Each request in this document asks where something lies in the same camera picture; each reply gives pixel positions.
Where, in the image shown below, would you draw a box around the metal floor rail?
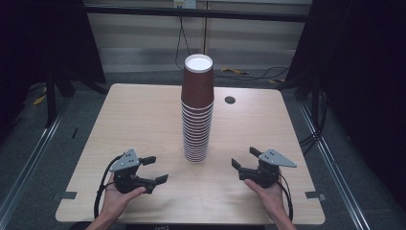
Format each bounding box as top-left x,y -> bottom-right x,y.
298,102 -> 372,230
0,99 -> 70,222

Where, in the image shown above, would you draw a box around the black metal stand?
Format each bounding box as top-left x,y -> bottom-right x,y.
44,65 -> 59,128

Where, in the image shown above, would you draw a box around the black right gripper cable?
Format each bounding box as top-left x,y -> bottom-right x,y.
277,173 -> 294,222

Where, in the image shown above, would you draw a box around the white wall outlet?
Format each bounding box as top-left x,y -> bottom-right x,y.
172,0 -> 197,10

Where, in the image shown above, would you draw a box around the person's left hand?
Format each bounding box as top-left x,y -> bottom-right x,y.
101,173 -> 147,222

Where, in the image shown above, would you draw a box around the black floor cables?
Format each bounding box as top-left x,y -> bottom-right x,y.
213,65 -> 290,82

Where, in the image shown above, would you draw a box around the black cable bundle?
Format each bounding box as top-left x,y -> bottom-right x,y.
298,90 -> 330,156

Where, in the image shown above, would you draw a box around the grey tape piece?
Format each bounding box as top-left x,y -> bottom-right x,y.
52,191 -> 79,202
304,190 -> 327,202

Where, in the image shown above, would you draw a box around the yellow floor tape strip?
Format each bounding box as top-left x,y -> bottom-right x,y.
220,66 -> 250,77
32,87 -> 48,106

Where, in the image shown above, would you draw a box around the stack of brown cups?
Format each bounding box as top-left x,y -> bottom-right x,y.
180,53 -> 214,163

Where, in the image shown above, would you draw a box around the person's right hand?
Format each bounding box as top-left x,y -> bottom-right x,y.
243,173 -> 290,222

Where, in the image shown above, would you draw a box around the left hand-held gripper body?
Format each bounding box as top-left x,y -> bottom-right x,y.
109,148 -> 151,195

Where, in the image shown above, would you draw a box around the black horizontal bar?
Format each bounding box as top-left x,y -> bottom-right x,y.
83,4 -> 313,24

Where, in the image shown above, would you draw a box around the black hanging cable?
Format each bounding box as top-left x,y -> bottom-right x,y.
173,8 -> 192,71

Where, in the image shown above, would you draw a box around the black curtain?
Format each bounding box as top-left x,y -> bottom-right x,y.
0,0 -> 107,143
284,0 -> 406,210

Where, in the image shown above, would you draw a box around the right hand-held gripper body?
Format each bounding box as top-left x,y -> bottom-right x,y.
238,148 -> 298,189

